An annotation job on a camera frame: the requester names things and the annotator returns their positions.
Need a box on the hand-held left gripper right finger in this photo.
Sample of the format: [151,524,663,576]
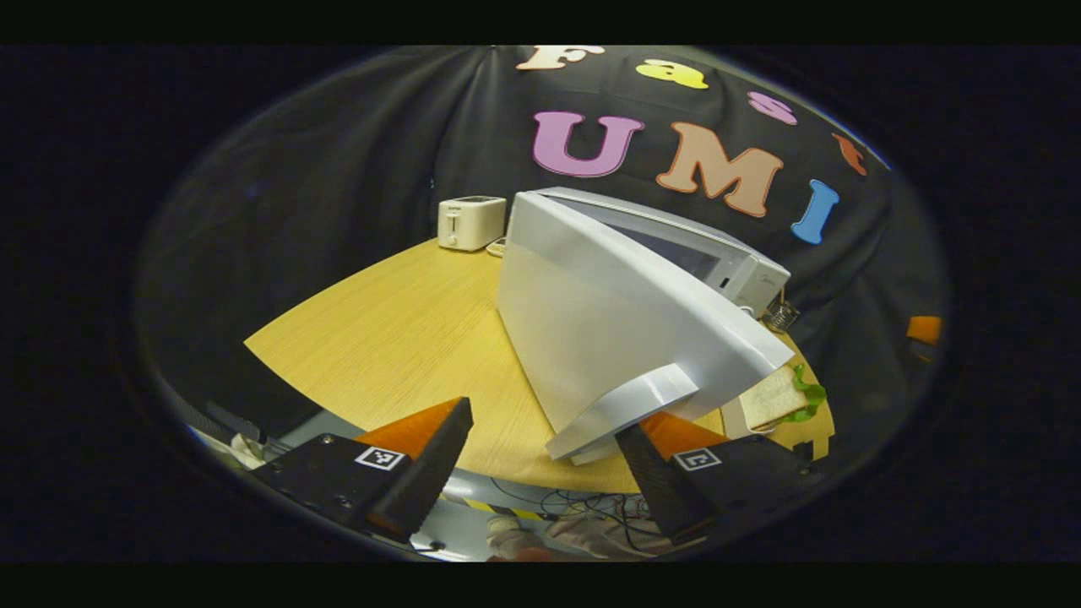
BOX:
[615,411,824,546]

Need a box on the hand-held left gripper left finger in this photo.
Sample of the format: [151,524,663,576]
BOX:
[253,397,474,543]

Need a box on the sandwich with green lettuce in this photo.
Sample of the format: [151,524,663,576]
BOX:
[743,363,828,433]

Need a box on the white microwave oven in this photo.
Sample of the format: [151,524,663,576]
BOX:
[497,187,795,465]

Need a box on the person's pale shoe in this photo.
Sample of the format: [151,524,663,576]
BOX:
[486,515,550,562]

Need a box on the white toaster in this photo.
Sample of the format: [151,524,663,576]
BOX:
[437,196,508,252]

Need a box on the tangle of dark cables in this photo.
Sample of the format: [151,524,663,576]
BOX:
[490,477,655,541]

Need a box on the wire mesh basket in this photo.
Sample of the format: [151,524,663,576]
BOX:
[763,296,801,333]

